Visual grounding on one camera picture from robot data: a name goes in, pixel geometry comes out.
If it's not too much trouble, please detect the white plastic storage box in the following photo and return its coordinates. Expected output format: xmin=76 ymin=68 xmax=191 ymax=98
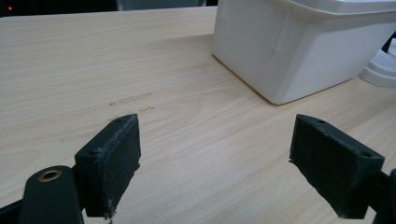
xmin=212 ymin=0 xmax=396 ymax=105

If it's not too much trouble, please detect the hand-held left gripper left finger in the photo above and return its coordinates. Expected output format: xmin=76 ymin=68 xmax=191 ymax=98
xmin=74 ymin=113 xmax=142 ymax=219

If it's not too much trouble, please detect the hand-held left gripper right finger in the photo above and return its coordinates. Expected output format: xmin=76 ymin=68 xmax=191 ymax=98
xmin=288 ymin=113 xmax=386 ymax=220

